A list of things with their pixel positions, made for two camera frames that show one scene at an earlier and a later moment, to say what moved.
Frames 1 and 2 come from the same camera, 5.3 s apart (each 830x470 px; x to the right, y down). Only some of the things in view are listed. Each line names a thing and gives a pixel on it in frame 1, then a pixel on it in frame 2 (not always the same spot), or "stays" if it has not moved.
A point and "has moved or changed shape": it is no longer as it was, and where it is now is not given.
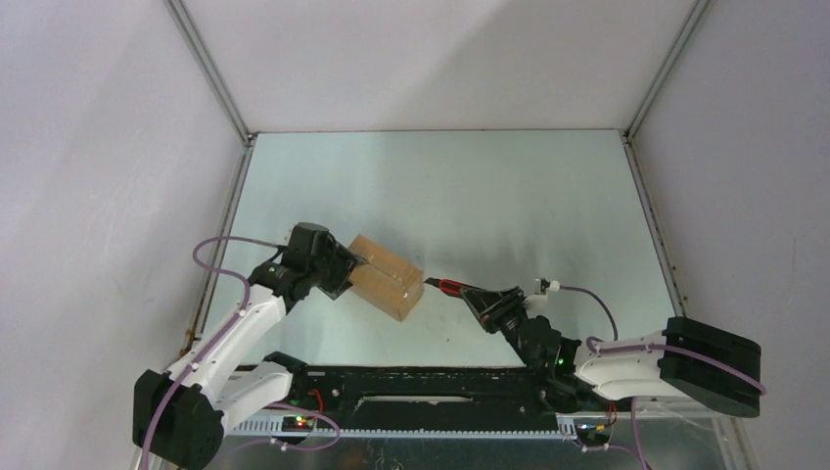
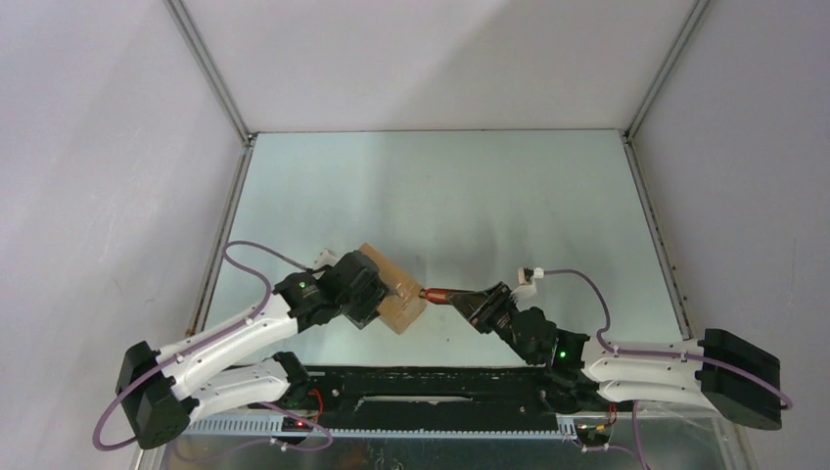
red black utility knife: (448, 286) to (435, 295)
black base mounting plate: (346, 391) stays
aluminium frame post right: (645, 104) stays
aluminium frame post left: (212, 72) stays
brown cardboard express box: (385, 279) has moved or changed shape
